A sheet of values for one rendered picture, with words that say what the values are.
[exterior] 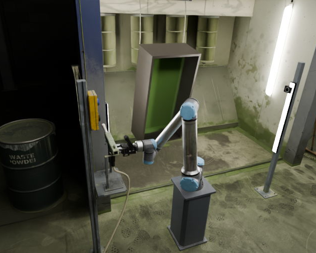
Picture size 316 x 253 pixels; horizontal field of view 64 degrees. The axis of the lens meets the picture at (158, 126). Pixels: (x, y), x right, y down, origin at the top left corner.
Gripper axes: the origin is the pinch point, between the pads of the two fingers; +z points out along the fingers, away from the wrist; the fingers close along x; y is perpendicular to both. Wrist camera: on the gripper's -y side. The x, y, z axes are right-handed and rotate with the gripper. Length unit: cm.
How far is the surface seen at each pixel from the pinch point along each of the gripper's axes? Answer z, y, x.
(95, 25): 0, -83, 48
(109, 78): -49, 12, 230
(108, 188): 5.5, 29.4, -11.4
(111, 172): -1.9, 29.6, 8.9
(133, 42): -81, -47, 206
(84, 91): 18, -48, -2
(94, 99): 11.5, -42.7, -5.3
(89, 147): 16.4, -5.4, -3.1
